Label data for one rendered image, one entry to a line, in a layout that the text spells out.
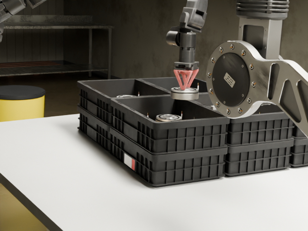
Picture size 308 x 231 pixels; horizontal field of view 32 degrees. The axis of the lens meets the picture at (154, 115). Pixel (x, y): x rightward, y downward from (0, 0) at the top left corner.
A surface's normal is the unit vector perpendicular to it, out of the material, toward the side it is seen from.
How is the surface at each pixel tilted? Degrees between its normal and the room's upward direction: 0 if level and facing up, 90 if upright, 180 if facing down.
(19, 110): 93
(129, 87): 90
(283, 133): 90
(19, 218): 0
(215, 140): 90
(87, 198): 0
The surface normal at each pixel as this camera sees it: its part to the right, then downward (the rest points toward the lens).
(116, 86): 0.44, 0.22
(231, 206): 0.04, -0.97
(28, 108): 0.61, 0.25
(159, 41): -0.83, 0.10
